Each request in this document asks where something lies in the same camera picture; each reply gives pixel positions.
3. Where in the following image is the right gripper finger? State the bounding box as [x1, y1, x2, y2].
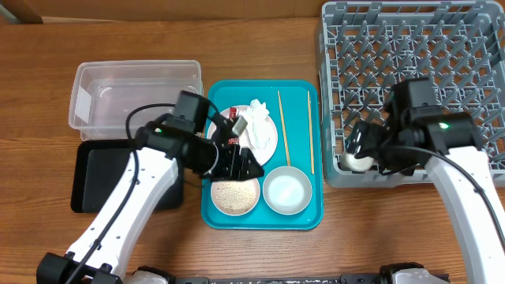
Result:
[346, 121, 369, 158]
[374, 155, 417, 176]

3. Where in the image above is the grey plastic dish rack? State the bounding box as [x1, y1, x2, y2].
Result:
[316, 1, 504, 188]

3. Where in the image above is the white paper napkin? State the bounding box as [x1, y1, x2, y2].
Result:
[241, 99, 271, 150]

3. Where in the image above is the grey bowl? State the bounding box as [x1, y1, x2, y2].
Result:
[263, 166, 312, 215]

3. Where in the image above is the right wooden chopstick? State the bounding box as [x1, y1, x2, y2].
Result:
[307, 90, 315, 175]

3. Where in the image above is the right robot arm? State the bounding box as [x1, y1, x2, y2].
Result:
[341, 77, 504, 283]

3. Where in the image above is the teal plastic serving tray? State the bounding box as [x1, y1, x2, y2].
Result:
[201, 80, 324, 230]

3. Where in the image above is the large white round plate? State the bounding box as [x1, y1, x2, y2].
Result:
[206, 104, 279, 167]

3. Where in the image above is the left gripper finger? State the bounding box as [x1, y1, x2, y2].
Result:
[211, 114, 239, 146]
[232, 146, 264, 181]

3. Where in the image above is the wooden chopstick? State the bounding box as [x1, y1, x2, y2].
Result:
[307, 90, 315, 175]
[277, 90, 291, 166]

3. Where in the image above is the white cup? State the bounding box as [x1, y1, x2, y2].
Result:
[340, 152, 375, 173]

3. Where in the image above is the clear plastic waste bin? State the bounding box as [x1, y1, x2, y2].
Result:
[68, 60, 204, 140]

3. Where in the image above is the black rectangular tray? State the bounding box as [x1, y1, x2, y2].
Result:
[70, 137, 185, 215]

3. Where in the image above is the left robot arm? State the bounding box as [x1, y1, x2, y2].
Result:
[36, 91, 264, 283]

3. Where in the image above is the pile of rice grains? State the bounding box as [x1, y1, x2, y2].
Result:
[215, 182, 256, 215]

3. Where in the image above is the red sauce packet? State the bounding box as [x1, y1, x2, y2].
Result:
[228, 107, 239, 145]

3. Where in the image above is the left wooden chopstick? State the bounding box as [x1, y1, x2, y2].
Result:
[277, 90, 291, 166]

